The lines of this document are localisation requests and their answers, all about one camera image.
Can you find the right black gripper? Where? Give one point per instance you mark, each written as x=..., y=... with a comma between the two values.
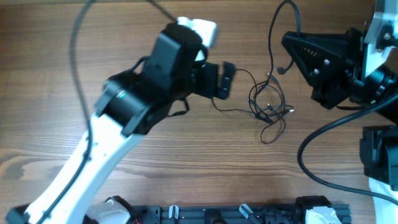
x=336, y=52

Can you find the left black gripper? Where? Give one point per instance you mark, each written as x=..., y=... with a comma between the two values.
x=207, y=87

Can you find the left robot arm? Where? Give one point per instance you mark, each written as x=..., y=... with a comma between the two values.
x=130, y=105

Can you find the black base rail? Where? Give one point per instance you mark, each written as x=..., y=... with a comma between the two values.
x=306, y=209

